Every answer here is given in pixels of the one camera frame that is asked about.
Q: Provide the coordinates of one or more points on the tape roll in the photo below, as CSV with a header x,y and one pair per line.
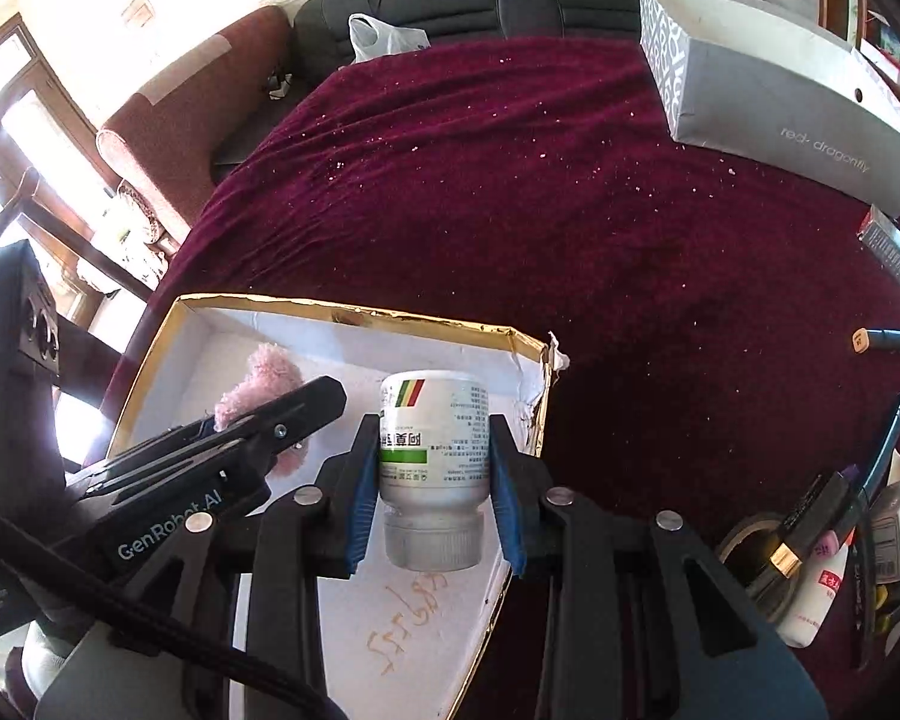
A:
x,y
746,552

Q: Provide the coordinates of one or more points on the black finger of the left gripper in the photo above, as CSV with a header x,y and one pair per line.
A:
x,y
196,452

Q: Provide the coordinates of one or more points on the white tube red label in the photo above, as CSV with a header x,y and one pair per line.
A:
x,y
820,581

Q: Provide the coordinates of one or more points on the small white carton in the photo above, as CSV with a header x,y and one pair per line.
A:
x,y
885,526

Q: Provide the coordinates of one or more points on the dark red bed cover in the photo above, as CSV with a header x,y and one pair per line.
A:
x,y
706,301

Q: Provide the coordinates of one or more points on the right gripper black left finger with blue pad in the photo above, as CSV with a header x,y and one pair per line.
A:
x,y
317,531

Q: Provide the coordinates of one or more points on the white medicine bottle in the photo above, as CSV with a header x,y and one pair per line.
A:
x,y
434,469

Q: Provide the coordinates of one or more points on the blue pen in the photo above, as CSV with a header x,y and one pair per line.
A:
x,y
876,468

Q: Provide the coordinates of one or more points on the small barcode carton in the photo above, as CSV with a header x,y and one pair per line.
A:
x,y
882,237

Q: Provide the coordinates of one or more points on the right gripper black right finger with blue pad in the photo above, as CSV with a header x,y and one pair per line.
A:
x,y
611,648

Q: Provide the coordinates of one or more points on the grey shoe box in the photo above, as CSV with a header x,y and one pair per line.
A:
x,y
744,77

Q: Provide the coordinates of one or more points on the black marker yellow cap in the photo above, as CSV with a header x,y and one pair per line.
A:
x,y
876,339

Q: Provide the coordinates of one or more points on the white plastic bag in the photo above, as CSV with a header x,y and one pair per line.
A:
x,y
374,39

